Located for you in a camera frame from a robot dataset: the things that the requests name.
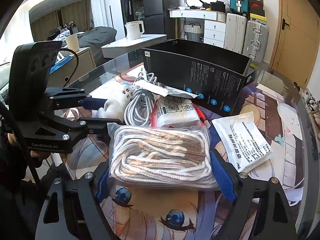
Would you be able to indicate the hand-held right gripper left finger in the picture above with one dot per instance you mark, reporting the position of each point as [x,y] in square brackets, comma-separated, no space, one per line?
[102,185]

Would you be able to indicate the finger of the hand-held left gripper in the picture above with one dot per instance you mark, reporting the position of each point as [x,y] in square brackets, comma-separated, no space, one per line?
[100,127]
[95,103]

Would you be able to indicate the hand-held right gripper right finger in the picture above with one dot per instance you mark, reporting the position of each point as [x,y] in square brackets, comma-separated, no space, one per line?
[222,177]

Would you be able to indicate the white plush toy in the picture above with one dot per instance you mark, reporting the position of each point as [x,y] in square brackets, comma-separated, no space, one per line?
[115,107]

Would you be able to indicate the white printed packet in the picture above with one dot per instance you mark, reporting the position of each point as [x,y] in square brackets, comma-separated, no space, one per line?
[240,140]

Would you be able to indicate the grey printed sachet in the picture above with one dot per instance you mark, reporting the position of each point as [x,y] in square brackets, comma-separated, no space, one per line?
[172,91]

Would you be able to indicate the red-trimmed bag of white cloth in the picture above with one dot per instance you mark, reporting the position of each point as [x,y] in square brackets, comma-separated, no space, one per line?
[177,112]

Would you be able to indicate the black cardboard box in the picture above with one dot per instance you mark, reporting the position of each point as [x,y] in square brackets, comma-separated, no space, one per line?
[200,75]

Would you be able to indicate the beige cabinet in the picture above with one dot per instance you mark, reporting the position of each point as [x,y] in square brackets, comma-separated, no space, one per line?
[82,62]

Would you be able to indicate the hanging clothes rack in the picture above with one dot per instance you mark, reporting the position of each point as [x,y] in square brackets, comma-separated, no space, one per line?
[66,31]

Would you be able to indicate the black bean bag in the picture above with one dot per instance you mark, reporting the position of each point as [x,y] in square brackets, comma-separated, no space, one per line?
[100,37]

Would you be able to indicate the white low side table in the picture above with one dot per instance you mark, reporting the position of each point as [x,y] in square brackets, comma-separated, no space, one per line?
[132,46]

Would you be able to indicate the brown curtain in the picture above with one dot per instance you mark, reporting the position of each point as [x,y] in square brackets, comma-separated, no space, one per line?
[50,17]

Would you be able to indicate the printed cartoon table mat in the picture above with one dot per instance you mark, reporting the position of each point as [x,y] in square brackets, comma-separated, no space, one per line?
[272,115]

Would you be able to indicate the white electric kettle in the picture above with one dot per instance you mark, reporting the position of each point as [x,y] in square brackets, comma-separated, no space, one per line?
[133,30]

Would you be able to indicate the white sheer curtain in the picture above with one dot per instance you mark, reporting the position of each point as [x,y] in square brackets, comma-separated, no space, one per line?
[103,5]

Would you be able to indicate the black glass display cabinet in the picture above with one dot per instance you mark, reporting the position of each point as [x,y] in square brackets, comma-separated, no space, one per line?
[130,0]

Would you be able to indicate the pile of shoes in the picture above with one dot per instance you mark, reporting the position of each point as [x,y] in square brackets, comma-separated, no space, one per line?
[311,102]

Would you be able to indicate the black refrigerator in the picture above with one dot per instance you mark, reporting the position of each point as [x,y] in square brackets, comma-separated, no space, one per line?
[160,2]

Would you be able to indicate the grey woven basket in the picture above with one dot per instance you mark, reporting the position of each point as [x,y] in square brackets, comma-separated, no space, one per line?
[193,33]

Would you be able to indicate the white dresser desk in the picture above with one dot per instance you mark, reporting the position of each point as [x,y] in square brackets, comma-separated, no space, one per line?
[212,30]

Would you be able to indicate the silver suitcase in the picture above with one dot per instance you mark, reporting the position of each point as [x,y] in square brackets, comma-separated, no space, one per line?
[256,40]

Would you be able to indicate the white suitcase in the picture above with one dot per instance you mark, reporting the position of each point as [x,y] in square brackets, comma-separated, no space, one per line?
[235,32]

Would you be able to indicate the tan wooden door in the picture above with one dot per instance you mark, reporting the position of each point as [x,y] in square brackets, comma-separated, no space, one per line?
[297,30]

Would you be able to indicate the stack of shoe boxes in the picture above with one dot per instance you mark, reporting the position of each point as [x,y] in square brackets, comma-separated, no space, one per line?
[257,5]

